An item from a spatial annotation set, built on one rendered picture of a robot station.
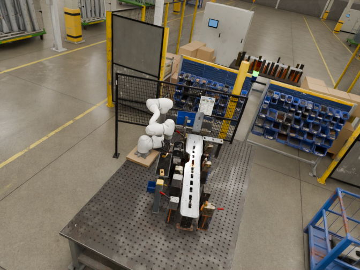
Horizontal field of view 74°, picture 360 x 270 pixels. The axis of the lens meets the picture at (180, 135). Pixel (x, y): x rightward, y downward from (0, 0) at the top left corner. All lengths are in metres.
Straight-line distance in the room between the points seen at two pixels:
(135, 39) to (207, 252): 3.80
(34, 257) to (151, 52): 3.61
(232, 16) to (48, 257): 8.21
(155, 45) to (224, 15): 4.82
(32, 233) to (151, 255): 1.68
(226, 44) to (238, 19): 0.88
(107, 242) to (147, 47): 3.46
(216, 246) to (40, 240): 2.09
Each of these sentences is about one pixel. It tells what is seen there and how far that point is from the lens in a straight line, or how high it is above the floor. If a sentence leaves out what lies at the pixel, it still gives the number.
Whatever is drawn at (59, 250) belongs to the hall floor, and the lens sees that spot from 3.41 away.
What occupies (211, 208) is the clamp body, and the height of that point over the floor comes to 1.06.
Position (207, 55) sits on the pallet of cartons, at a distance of 7.21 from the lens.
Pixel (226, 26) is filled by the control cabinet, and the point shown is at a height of 1.43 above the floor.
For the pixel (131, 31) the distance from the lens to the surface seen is 4.91.
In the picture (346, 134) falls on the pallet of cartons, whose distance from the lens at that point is 5.99.
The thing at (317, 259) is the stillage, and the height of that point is 0.16.
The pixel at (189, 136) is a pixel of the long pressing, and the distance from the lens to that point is 3.33.
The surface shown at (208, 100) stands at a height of 1.39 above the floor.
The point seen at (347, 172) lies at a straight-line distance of 5.28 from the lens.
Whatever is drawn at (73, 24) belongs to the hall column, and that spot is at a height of 0.64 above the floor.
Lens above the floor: 2.92
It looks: 35 degrees down
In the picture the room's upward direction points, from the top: 11 degrees clockwise
